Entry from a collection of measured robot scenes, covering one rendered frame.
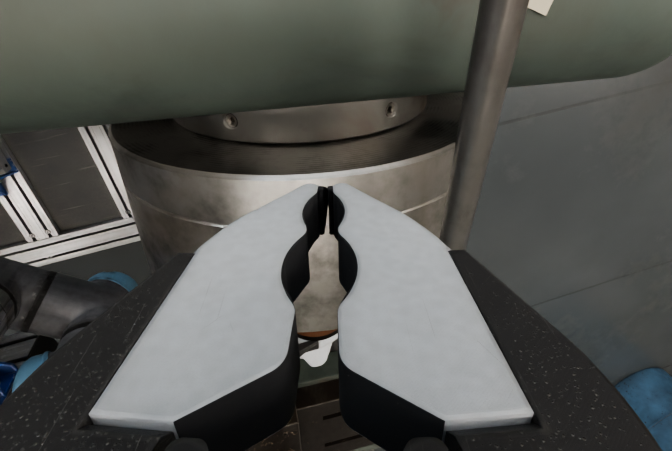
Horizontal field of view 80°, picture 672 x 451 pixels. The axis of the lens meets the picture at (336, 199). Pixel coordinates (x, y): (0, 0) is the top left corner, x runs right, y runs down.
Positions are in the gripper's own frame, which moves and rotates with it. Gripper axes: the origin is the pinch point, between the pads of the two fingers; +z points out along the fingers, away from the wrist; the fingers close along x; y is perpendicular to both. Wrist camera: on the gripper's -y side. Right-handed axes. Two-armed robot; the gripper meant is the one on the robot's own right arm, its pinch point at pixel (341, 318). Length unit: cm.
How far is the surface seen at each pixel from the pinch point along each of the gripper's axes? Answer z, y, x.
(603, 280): 191, 125, -108
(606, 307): 203, 149, -108
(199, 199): -12.2, -25.6, 12.8
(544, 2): 5.4, -36.1, 17.1
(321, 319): -5.5, -16.4, 15.3
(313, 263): -5.9, -21.3, 15.2
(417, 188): 1.1, -25.5, 14.7
